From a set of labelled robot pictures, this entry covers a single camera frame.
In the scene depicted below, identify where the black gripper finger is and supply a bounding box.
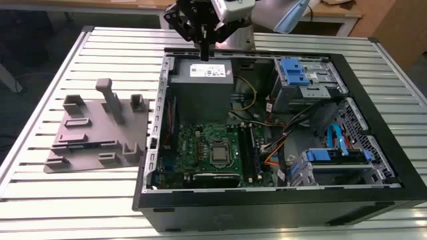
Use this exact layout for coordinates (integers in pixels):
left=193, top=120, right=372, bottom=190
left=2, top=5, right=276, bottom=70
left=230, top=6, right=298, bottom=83
left=162, top=3, right=206, bottom=62
left=204, top=19, right=250, bottom=62

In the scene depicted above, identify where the blue plastic drive carrier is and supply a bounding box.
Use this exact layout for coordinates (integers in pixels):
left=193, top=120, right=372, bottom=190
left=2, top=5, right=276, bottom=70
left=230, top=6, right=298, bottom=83
left=278, top=57, right=309, bottom=86

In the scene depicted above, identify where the grey power supply unit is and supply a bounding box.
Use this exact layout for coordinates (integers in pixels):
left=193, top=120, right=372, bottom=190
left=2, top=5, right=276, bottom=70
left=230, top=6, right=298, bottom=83
left=166, top=58, right=234, bottom=126

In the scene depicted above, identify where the grey metal drive cage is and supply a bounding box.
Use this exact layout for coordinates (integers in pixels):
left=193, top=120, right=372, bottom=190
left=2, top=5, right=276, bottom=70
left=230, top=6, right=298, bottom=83
left=268, top=56, right=349, bottom=115

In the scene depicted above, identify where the green motherboard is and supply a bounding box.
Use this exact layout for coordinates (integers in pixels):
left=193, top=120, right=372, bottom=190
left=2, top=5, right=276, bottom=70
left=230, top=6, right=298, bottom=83
left=154, top=121, right=278, bottom=190

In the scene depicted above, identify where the grey plastic parts rack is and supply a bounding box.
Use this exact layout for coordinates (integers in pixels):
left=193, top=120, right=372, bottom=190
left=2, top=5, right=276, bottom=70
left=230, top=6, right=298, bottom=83
left=42, top=77, right=149, bottom=174

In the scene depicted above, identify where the black CPU socket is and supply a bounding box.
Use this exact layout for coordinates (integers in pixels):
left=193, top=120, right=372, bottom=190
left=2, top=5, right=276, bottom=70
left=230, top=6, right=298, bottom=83
left=205, top=139, right=234, bottom=169

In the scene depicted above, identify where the silver CPU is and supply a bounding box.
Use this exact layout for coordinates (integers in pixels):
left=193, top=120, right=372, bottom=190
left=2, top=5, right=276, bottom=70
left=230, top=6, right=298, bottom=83
left=208, top=146, right=232, bottom=162

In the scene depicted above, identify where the brown wooden cabinet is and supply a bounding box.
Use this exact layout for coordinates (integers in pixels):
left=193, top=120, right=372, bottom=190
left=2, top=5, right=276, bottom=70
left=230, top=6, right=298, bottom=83
left=348, top=0, right=427, bottom=76

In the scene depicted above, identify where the blue disk carrier with disk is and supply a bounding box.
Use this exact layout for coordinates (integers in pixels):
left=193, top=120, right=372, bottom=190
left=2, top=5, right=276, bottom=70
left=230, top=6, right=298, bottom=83
left=304, top=148, right=373, bottom=166

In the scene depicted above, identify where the black graphics card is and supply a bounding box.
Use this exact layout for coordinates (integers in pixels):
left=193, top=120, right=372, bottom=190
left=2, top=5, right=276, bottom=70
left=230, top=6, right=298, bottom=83
left=190, top=171, right=242, bottom=189

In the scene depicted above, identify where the grey metal disk bay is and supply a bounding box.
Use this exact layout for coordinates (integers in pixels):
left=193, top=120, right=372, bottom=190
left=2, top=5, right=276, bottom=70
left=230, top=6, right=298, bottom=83
left=285, top=159, right=378, bottom=188

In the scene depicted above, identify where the black open PC case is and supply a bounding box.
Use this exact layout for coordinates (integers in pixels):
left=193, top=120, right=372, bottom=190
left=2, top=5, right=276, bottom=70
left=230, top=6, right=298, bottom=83
left=130, top=47, right=427, bottom=232

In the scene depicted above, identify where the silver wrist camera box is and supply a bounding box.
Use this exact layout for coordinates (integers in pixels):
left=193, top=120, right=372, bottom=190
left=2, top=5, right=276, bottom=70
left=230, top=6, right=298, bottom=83
left=212, top=0, right=256, bottom=26

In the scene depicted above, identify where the yellow black power wire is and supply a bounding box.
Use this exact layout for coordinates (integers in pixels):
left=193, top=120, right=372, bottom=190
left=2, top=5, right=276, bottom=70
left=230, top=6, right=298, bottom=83
left=229, top=74, right=258, bottom=113

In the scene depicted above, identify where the black white wire bundle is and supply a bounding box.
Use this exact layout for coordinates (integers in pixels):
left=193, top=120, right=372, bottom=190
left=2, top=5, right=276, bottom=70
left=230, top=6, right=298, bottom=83
left=228, top=111, right=269, bottom=126

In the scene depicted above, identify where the thin red wire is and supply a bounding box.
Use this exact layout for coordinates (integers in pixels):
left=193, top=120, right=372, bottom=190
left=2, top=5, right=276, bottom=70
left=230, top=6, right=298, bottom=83
left=165, top=98, right=174, bottom=151

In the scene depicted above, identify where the thick black wire bundle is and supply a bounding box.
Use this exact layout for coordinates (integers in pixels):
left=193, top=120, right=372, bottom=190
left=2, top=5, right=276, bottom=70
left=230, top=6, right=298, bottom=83
left=281, top=98, right=344, bottom=133

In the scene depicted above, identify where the orange wire bundle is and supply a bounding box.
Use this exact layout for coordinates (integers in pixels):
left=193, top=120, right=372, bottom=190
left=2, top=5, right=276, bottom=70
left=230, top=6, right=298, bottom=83
left=262, top=121, right=290, bottom=168

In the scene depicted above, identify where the blue data wire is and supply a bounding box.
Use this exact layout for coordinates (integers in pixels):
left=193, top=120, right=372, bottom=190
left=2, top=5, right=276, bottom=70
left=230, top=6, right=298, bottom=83
left=325, top=123, right=350, bottom=158

